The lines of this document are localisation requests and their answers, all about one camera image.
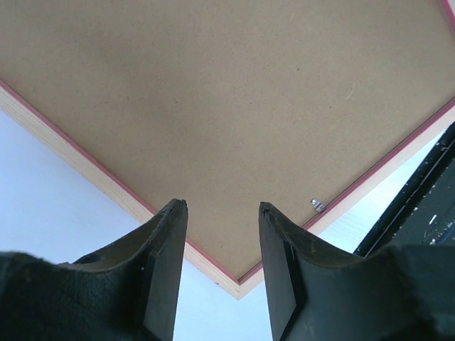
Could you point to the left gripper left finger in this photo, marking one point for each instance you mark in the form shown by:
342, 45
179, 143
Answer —
127, 290

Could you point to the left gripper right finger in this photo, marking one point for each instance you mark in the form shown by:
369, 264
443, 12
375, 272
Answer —
316, 291

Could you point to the pink wooden photo frame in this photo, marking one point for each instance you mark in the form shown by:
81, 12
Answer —
106, 184

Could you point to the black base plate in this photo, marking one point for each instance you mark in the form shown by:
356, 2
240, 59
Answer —
423, 210

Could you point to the brown frame backing board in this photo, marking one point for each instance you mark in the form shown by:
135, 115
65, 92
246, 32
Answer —
213, 106

